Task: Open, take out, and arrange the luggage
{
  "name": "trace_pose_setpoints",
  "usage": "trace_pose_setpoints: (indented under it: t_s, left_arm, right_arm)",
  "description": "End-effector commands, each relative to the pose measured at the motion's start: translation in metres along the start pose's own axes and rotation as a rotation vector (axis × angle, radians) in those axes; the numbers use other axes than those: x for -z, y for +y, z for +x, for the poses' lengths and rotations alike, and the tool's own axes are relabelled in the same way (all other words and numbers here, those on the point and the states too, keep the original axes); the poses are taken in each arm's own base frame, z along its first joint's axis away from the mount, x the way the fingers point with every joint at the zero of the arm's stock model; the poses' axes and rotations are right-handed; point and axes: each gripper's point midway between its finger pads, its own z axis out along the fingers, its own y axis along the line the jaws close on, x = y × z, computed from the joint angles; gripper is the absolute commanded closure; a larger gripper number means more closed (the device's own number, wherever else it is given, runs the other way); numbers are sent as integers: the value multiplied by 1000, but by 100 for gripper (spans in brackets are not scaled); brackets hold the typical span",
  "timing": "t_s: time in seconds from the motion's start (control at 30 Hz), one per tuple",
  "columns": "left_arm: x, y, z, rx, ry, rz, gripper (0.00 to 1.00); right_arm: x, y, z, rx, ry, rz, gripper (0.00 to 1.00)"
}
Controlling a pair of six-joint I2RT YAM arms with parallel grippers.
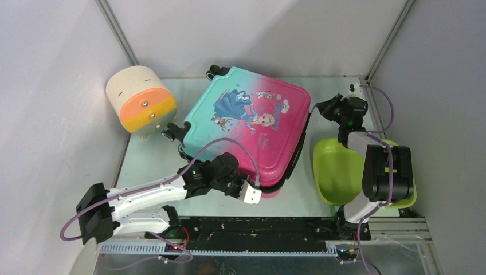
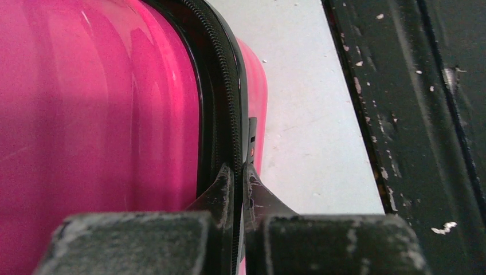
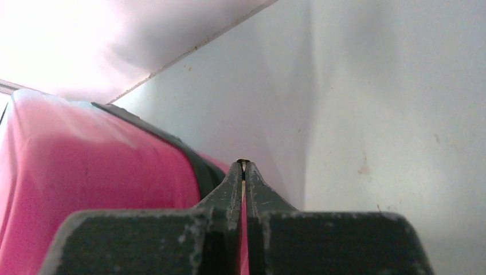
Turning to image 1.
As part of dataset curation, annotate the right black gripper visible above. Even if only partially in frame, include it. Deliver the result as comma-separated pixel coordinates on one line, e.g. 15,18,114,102
318,93,348,127

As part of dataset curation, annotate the pink teal cartoon suitcase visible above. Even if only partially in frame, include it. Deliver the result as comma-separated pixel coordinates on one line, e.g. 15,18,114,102
162,65,311,198

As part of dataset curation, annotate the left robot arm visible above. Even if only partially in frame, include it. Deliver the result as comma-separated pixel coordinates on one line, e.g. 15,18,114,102
76,153,261,243

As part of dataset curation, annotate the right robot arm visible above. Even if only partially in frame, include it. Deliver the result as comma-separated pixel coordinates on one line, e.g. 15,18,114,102
315,94,414,239

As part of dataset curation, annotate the lime green plastic tray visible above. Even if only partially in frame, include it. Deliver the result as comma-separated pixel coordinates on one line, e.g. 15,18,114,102
312,138,417,209

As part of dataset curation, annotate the cream orange cylindrical container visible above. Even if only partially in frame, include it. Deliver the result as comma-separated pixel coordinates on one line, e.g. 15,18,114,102
105,65,177,137

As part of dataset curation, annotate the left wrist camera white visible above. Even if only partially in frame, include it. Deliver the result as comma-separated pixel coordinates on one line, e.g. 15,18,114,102
238,180,262,205

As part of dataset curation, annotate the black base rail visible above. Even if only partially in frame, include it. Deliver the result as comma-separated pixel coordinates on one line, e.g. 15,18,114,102
160,217,371,252

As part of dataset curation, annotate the grey cable duct strip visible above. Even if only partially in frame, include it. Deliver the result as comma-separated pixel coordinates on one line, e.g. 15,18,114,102
99,242,338,257

